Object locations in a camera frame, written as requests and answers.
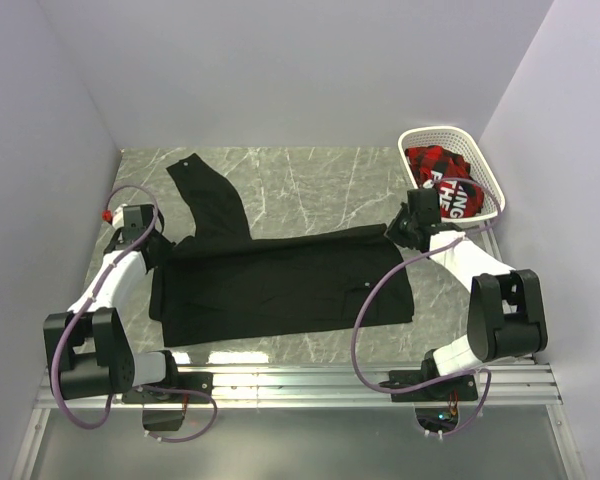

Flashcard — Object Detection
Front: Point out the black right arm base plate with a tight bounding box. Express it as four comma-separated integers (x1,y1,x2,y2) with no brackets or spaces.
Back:
388,368,481,434

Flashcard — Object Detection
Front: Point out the black long sleeve shirt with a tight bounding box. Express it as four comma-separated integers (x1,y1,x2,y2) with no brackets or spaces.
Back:
149,154,402,347

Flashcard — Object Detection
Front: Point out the red black plaid shirt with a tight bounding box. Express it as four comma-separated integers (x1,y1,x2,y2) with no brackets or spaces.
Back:
404,145,485,219

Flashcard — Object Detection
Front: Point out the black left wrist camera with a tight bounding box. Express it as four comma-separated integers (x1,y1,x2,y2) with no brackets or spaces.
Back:
101,204,154,232

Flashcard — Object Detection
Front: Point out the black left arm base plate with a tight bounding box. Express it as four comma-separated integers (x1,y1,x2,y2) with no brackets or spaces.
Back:
122,372,213,433

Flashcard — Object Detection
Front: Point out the aluminium rail frame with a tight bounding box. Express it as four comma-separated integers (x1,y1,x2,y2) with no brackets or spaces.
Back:
13,357,585,479

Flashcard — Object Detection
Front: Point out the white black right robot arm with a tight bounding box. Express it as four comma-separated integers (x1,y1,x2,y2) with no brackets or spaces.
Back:
386,204,548,400

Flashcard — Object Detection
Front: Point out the white plastic laundry basket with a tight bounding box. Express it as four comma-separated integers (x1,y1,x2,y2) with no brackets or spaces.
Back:
398,126,506,228

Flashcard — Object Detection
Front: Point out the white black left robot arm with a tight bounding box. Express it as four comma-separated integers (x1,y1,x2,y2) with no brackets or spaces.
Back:
43,228,182,402

